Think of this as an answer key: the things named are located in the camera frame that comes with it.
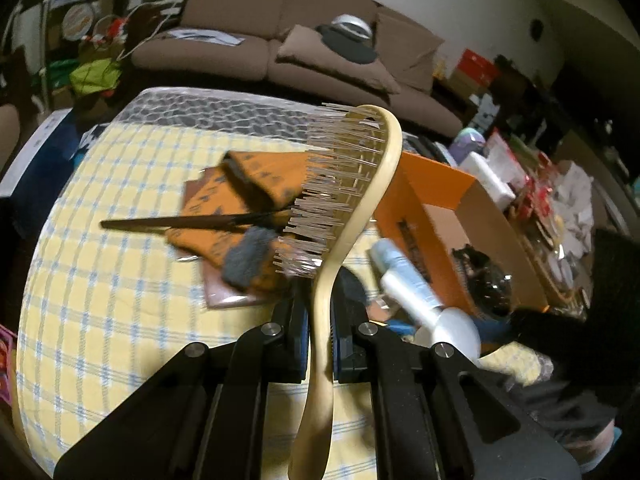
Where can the yellow plaid tablecloth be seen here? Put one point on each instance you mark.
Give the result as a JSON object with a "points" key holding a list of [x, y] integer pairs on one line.
{"points": [[104, 310]]}

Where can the glass jar with black lid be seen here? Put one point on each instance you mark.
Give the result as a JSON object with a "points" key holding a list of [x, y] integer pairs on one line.
{"points": [[488, 285]]}

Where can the grey stone pattern table mat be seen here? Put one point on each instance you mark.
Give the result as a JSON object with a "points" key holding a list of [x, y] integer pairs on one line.
{"points": [[221, 110]]}

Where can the blue cardboard box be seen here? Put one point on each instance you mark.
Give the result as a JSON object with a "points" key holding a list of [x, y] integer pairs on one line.
{"points": [[55, 140]]}

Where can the brown cushion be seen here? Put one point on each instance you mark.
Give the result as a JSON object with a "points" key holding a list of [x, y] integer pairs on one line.
{"points": [[303, 47]]}

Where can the white tissue box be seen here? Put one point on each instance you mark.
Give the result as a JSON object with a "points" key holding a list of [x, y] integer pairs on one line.
{"points": [[500, 193]]}

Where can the grey knitted band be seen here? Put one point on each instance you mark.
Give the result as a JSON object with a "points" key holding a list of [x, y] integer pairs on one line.
{"points": [[248, 264]]}

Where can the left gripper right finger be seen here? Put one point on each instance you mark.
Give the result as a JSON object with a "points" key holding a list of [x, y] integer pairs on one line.
{"points": [[362, 350]]}

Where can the orange cardboard box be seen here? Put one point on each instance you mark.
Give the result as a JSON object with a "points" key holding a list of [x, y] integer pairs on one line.
{"points": [[430, 210]]}

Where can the dark wooden hair stick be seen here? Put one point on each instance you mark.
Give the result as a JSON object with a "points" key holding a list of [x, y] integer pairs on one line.
{"points": [[270, 219]]}

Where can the black oval pad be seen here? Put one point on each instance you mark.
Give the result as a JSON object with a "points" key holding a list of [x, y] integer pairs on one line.
{"points": [[350, 49]]}

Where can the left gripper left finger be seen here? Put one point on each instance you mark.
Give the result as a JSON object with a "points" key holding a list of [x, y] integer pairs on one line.
{"points": [[277, 350]]}

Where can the white massager device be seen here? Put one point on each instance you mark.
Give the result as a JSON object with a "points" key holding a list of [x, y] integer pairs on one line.
{"points": [[353, 27]]}

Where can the person's right hand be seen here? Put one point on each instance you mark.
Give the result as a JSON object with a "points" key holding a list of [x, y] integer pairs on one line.
{"points": [[589, 454]]}

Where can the white blue spray can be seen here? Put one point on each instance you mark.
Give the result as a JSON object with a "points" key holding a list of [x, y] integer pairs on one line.
{"points": [[401, 281]]}

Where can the brown sofa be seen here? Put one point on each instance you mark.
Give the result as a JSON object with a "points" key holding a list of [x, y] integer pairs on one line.
{"points": [[237, 41]]}

